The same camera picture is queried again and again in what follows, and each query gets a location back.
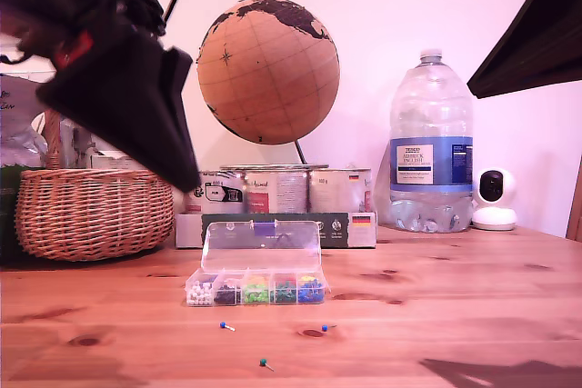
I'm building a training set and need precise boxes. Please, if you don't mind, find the tin can with flag mark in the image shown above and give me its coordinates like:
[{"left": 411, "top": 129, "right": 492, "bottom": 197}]
[{"left": 307, "top": 167, "right": 374, "bottom": 214}]

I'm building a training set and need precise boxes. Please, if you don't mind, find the large clear water bottle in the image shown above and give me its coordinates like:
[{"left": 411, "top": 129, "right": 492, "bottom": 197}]
[{"left": 375, "top": 46, "right": 475, "bottom": 234}]

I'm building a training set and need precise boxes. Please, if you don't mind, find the cork globe on metal stand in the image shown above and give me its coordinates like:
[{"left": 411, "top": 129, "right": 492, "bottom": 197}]
[{"left": 195, "top": 0, "right": 341, "bottom": 172}]

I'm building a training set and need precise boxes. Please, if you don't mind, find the clear plastic pin box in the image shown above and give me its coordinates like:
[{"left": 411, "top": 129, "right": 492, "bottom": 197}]
[{"left": 183, "top": 219, "right": 329, "bottom": 308}]

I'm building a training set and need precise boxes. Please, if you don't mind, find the small white round camera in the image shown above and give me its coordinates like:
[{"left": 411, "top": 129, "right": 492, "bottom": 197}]
[{"left": 470, "top": 165, "right": 519, "bottom": 231}]

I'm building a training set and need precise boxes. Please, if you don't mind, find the cardboard can tray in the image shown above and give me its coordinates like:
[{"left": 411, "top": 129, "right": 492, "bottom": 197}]
[{"left": 175, "top": 210, "right": 378, "bottom": 249}]

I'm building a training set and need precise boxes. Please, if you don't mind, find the wicker basket with handle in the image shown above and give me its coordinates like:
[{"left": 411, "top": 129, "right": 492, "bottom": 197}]
[{"left": 14, "top": 108, "right": 176, "bottom": 263}]

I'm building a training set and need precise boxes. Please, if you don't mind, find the tin can with red label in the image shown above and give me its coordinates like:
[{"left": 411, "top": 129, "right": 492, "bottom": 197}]
[{"left": 243, "top": 168, "right": 311, "bottom": 214}]

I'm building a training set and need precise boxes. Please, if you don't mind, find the tin can with black pictogram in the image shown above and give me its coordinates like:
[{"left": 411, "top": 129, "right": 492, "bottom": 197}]
[{"left": 183, "top": 169, "right": 246, "bottom": 214}]

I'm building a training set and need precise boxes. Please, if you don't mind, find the small white cardboard box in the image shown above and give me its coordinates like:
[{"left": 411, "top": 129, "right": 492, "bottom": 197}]
[{"left": 88, "top": 150, "right": 137, "bottom": 171}]

